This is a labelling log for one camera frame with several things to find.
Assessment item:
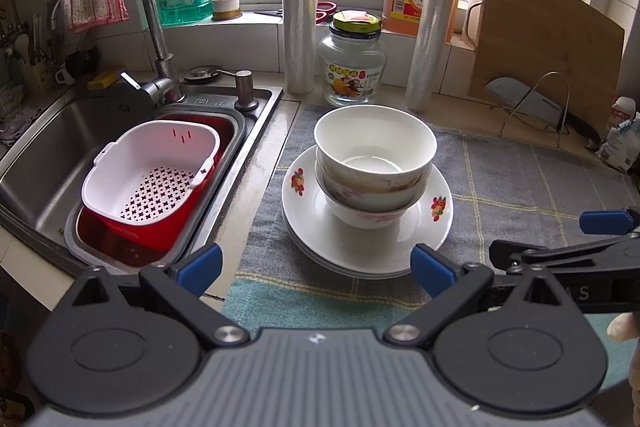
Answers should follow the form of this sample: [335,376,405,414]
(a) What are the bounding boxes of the glass jar yellow green lid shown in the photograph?
[317,10,383,106]

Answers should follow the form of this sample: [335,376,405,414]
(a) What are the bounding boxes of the white bag red print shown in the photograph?
[607,96,638,142]

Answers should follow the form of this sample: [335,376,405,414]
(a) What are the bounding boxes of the steel faucet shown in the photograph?
[47,0,185,105]

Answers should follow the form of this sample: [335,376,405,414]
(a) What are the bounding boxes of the white pink flower bowl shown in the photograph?
[320,177,431,229]
[314,105,438,188]
[315,146,432,210]

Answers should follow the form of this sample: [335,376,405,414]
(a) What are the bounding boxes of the steel kitchen knife black handle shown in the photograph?
[482,77,603,144]

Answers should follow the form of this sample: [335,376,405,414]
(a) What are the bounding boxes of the plastic bag roll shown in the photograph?
[281,0,319,95]

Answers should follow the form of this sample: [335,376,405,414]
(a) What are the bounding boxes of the grey crumpled cloth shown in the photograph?
[0,84,46,148]

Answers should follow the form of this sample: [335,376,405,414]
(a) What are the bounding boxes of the steel soap dispenser pump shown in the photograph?
[220,69,261,112]

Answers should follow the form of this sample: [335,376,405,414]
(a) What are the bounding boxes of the crumpled white blue packet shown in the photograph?
[597,117,640,172]

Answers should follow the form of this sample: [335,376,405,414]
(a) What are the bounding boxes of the red handled scissors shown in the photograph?
[252,0,337,24]

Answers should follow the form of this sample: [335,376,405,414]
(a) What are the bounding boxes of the bamboo cutting board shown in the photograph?
[465,0,627,130]

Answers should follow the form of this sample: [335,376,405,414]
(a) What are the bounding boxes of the yellow sponge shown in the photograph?
[87,69,123,90]

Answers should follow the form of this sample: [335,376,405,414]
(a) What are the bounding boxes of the steel wire rack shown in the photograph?
[497,71,576,138]

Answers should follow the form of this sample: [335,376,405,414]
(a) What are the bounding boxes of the red plastic basin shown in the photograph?
[75,114,236,253]

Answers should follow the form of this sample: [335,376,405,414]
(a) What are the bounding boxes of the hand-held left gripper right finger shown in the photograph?
[384,243,563,348]

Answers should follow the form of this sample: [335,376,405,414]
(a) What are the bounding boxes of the person's right hand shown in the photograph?
[606,312,640,410]

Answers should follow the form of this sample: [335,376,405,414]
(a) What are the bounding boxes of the round steel sink cap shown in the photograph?
[182,64,222,84]

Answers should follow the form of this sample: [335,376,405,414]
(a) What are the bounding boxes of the steel sink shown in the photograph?
[0,83,285,278]

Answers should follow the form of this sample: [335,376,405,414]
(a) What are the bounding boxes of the white plastic colander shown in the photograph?
[81,120,222,225]

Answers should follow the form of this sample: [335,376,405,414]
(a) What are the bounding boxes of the black container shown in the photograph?
[65,47,100,80]

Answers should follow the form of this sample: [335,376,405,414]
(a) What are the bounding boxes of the white fruit print plate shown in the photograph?
[290,227,416,281]
[284,212,421,279]
[281,146,454,279]

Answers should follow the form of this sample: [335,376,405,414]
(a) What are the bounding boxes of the grey blue checked cloth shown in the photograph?
[221,103,640,395]

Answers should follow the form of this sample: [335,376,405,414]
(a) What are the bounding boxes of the cling film roll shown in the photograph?
[404,0,463,114]

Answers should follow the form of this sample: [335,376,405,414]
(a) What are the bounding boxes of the beige utensil holder cup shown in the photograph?
[20,57,56,96]

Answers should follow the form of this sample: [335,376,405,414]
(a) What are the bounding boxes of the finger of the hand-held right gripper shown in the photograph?
[579,207,640,236]
[488,234,640,278]

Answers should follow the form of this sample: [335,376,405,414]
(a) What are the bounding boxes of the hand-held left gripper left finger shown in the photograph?
[72,243,251,349]

